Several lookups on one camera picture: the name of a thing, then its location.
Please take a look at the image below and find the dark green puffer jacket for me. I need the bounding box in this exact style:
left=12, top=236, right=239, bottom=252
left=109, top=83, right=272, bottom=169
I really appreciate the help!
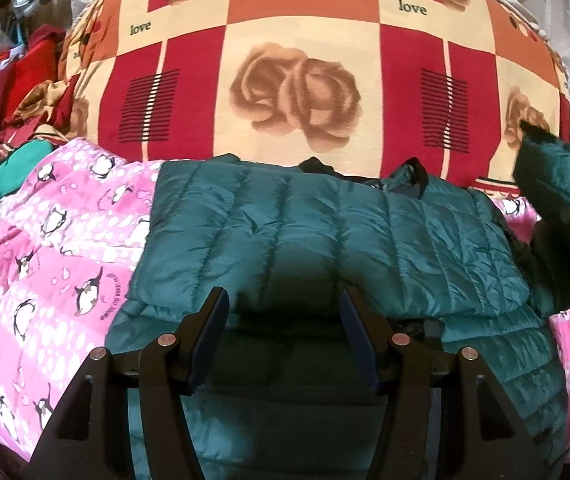
left=107, top=128, right=570, bottom=479

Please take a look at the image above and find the rose patterned folded blanket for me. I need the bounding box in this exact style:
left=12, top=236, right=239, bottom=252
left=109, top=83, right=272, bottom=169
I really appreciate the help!
left=59, top=0, right=570, bottom=188

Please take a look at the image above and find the red clothes pile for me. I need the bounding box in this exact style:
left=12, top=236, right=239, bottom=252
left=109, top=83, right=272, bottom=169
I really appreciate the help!
left=0, top=25, right=88, bottom=148

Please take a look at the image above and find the pink penguin bedsheet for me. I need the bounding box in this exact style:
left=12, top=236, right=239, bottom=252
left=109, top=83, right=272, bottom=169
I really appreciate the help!
left=0, top=136, right=570, bottom=466

